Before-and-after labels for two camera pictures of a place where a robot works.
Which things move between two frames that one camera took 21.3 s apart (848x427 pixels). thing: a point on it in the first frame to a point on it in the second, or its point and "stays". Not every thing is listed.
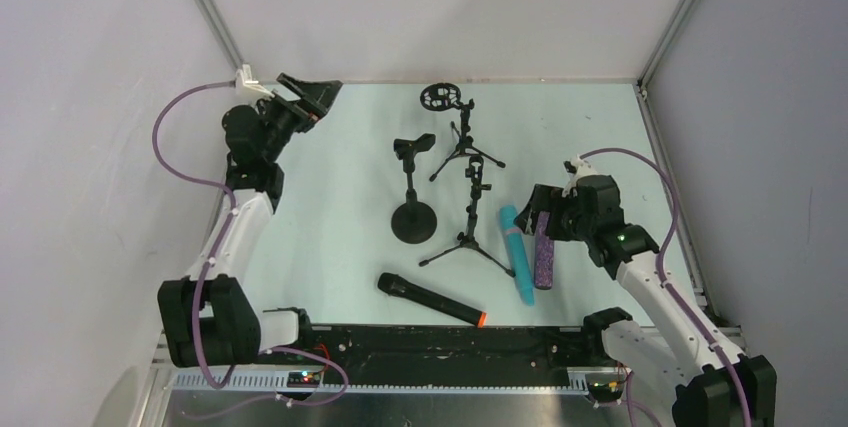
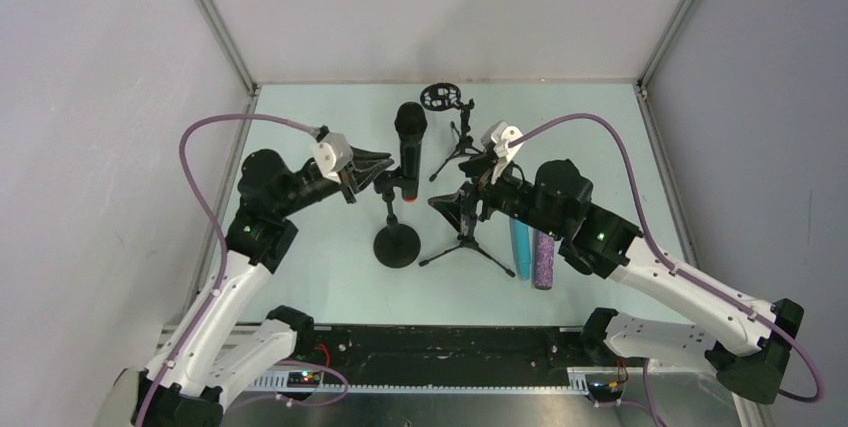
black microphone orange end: [395, 285] to [410, 122]
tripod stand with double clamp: [474, 171] stays
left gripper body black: [304, 106] to [351, 180]
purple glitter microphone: [544, 252] stays
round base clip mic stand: [413, 222] to [395, 245]
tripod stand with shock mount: [441, 97] stays
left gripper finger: [315, 96] to [362, 178]
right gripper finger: [540, 202] to [459, 208]
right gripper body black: [553, 212] to [477, 195]
